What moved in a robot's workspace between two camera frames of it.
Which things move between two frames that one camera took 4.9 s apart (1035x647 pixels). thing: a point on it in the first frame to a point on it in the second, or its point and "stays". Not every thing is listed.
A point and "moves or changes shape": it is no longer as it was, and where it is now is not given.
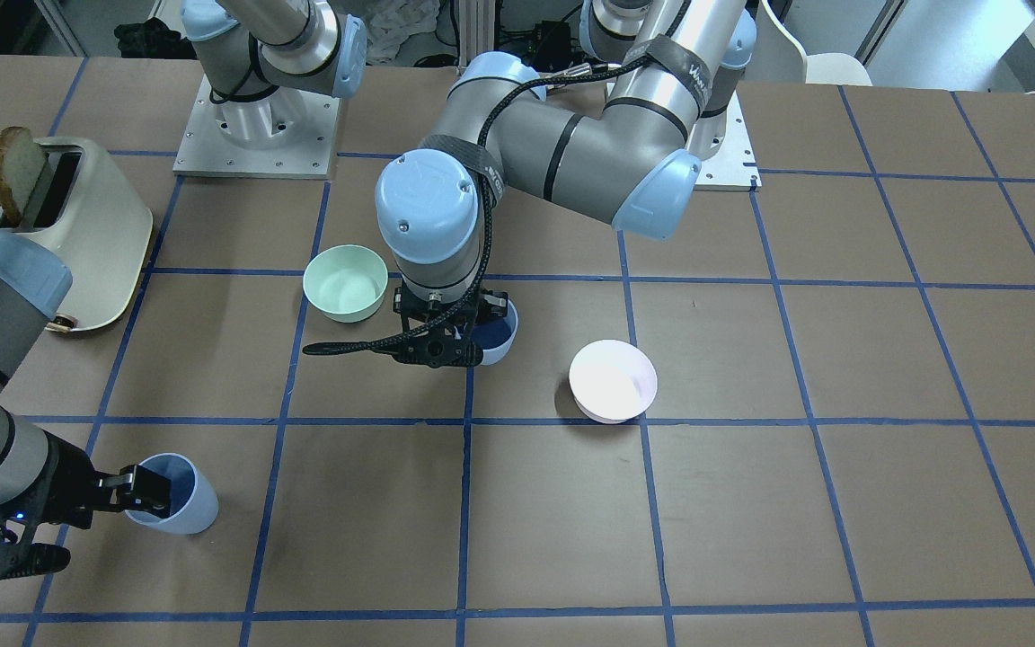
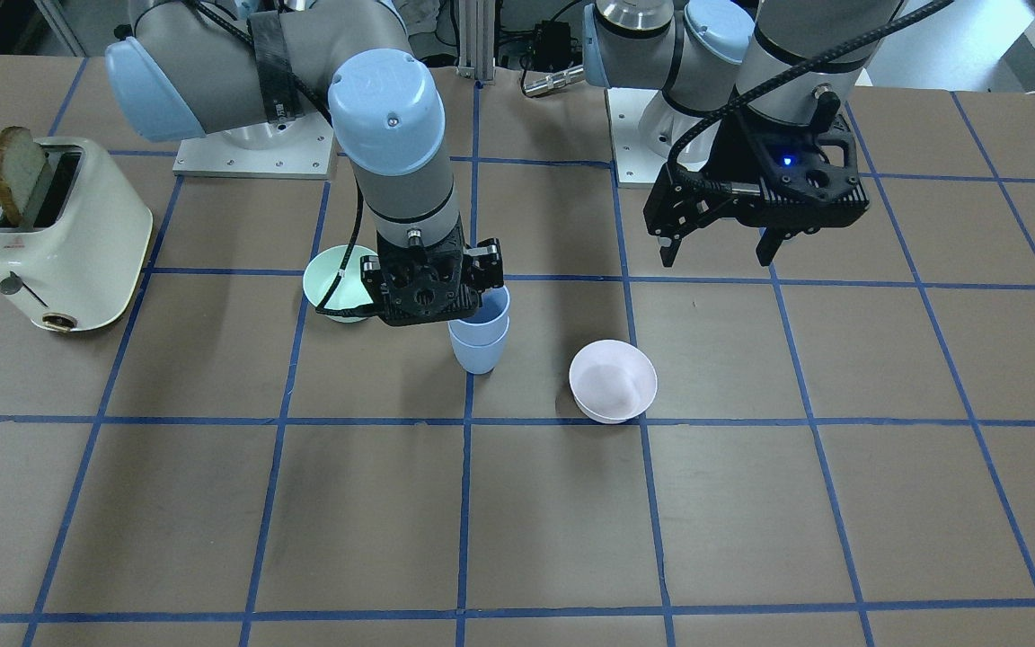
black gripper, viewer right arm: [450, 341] to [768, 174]
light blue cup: [194, 501] moves or changes shape
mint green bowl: [346, 283] stays
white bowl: [613, 381] stays
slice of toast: [14, 161] stays
